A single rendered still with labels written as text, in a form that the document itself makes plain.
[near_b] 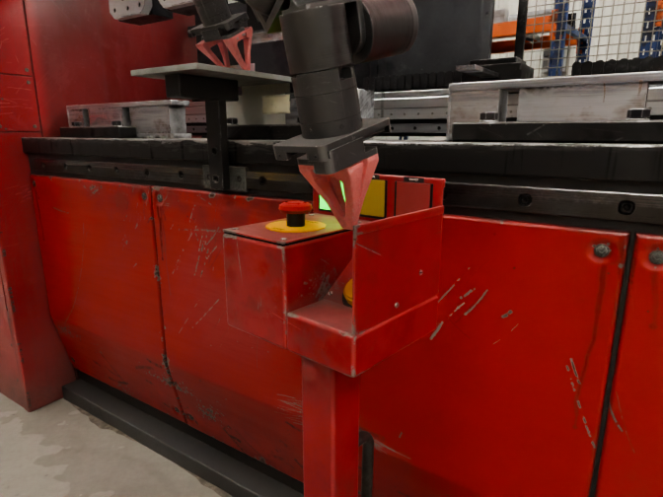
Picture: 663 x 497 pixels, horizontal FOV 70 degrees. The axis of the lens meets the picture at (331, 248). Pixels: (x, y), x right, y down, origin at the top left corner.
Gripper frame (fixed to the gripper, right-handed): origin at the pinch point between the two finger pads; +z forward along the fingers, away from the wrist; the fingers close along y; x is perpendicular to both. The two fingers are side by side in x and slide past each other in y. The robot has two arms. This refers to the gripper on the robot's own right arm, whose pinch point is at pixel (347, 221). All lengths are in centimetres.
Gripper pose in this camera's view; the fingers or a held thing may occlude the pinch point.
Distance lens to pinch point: 48.4
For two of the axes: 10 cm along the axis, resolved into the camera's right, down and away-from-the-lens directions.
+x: -7.4, -1.5, 6.5
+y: 6.5, -4.1, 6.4
